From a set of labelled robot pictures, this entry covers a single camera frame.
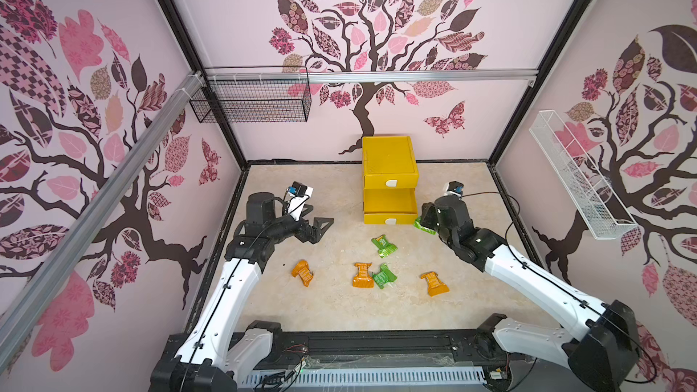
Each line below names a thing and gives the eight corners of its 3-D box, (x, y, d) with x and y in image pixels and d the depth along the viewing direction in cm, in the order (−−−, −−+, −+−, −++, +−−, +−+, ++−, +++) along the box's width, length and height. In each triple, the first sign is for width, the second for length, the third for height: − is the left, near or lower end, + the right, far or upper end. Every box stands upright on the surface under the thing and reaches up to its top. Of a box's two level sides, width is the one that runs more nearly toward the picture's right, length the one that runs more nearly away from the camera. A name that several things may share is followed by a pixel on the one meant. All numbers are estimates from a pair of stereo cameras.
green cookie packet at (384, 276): (381, 290, 86) (381, 288, 85) (369, 274, 90) (369, 271, 88) (396, 279, 89) (397, 277, 87) (384, 264, 92) (385, 261, 90)
